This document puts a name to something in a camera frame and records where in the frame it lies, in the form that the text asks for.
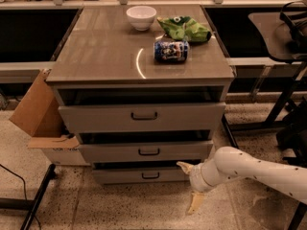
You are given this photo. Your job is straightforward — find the black table leg right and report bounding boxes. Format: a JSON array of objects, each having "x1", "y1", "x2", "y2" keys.
[{"x1": 222, "y1": 115, "x2": 239, "y2": 149}]

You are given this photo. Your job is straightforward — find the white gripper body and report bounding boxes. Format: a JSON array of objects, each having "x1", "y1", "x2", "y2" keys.
[{"x1": 189, "y1": 163, "x2": 213, "y2": 193}]

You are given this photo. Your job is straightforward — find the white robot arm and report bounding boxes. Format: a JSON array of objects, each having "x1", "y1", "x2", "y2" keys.
[{"x1": 177, "y1": 147, "x2": 307, "y2": 215}]

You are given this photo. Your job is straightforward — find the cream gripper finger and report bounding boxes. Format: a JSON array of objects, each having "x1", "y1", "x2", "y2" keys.
[
  {"x1": 177, "y1": 161, "x2": 193, "y2": 174},
  {"x1": 187, "y1": 192, "x2": 204, "y2": 215}
]

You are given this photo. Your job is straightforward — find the black floor cable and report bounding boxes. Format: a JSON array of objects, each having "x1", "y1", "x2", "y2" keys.
[{"x1": 0, "y1": 163, "x2": 42, "y2": 230}]

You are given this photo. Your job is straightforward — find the white ceramic bowl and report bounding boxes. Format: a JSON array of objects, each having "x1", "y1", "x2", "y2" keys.
[{"x1": 126, "y1": 6, "x2": 156, "y2": 31}]

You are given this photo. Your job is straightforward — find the black table leg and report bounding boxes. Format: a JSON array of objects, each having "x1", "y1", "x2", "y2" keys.
[
  {"x1": 222, "y1": 115, "x2": 239, "y2": 149},
  {"x1": 0, "y1": 164, "x2": 56, "y2": 230}
]

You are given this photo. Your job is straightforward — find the grey drawer cabinet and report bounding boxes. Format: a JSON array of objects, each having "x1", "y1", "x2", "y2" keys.
[{"x1": 47, "y1": 6, "x2": 234, "y2": 171}]

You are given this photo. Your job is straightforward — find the black table leg left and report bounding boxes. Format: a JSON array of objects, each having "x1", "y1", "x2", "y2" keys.
[{"x1": 0, "y1": 164, "x2": 56, "y2": 230}]

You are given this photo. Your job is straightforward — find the brown cardboard box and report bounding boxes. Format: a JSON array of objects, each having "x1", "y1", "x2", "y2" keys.
[{"x1": 10, "y1": 69, "x2": 87, "y2": 166}]

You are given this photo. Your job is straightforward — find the green chip bag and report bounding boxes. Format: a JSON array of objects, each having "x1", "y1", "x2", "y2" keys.
[{"x1": 157, "y1": 16, "x2": 211, "y2": 43}]

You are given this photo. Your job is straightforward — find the grey drawer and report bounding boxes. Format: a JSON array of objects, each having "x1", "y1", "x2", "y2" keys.
[
  {"x1": 92, "y1": 167, "x2": 188, "y2": 184},
  {"x1": 79, "y1": 141, "x2": 213, "y2": 163},
  {"x1": 59, "y1": 103, "x2": 225, "y2": 133}
]

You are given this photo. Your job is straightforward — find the blue printed can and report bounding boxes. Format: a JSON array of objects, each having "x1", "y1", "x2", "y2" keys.
[{"x1": 153, "y1": 40, "x2": 190, "y2": 62}]

